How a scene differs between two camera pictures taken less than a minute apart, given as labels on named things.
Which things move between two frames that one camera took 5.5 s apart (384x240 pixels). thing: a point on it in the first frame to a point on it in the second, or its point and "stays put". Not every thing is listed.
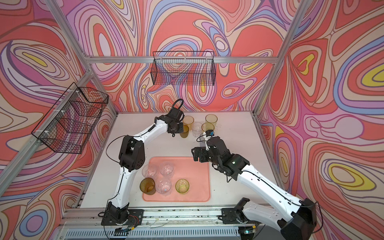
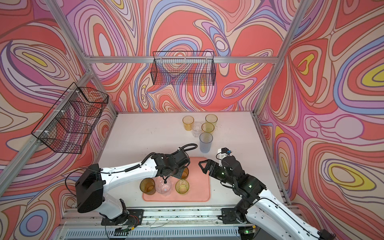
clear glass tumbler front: x=163 y=186 stays put
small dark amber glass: x=185 y=131 to x=185 y=173
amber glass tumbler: x=188 y=120 stays put
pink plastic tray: x=180 y=179 stays put
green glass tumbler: x=182 y=186 stays put
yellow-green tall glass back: x=212 y=118 stays put
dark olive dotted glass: x=147 y=186 stays put
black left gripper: x=181 y=130 to x=179 y=175
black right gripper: x=202 y=150 to x=209 y=162
